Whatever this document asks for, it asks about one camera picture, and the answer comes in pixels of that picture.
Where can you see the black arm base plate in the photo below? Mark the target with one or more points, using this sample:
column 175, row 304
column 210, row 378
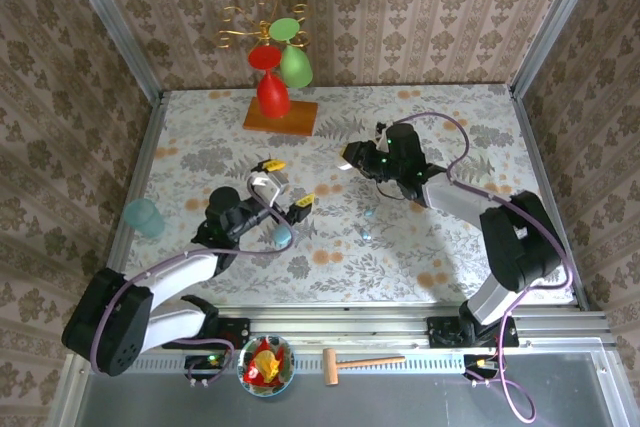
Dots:
column 235, row 334
column 442, row 334

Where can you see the blue translucent plastic cup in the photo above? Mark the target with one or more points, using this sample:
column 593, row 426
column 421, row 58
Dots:
column 145, row 219

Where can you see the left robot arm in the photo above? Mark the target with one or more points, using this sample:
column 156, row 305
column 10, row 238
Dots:
column 110, row 327

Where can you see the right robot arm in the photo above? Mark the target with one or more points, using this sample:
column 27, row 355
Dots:
column 520, row 242

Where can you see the red crumpled wrapper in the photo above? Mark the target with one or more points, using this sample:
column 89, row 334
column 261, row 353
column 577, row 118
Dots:
column 260, row 347

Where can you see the small wooden mallet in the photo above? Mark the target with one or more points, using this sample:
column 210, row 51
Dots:
column 331, row 367

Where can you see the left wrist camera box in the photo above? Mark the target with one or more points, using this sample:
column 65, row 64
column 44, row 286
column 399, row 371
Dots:
column 267, row 187

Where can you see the clear glass bowl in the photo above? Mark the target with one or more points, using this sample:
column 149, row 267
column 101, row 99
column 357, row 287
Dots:
column 250, row 387

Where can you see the red plastic wine glass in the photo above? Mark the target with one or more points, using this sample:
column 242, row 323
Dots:
column 272, row 97

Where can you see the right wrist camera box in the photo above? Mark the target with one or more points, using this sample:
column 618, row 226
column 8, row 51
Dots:
column 382, row 142

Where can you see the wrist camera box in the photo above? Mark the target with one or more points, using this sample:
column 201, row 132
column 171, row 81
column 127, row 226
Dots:
column 267, row 187
column 382, row 142

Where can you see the black connector board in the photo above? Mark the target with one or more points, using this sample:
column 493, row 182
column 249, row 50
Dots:
column 475, row 362
column 202, row 362

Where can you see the light blue earbud case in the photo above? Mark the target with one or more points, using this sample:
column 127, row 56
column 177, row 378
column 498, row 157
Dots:
column 281, row 237

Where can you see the yellow crumpled wrapper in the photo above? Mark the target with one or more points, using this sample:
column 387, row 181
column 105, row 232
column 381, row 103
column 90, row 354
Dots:
column 267, row 364

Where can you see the aluminium profile frame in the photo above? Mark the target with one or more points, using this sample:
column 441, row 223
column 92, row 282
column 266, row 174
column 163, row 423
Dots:
column 350, row 329

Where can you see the green plastic wine glass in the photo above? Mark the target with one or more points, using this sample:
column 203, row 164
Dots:
column 295, row 67

